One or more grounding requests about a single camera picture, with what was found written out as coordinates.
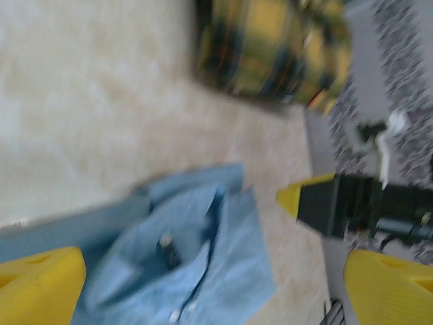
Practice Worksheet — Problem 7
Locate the yellow plaid folded shirt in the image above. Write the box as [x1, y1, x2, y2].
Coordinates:
[191, 0, 352, 109]

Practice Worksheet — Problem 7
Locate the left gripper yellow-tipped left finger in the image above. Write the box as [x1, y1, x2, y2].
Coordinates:
[0, 246, 86, 325]

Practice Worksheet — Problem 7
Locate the light blue long sleeve shirt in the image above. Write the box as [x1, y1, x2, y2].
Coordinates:
[0, 162, 277, 325]

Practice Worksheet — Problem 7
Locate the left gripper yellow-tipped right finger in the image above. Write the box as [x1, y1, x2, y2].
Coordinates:
[343, 249, 433, 325]

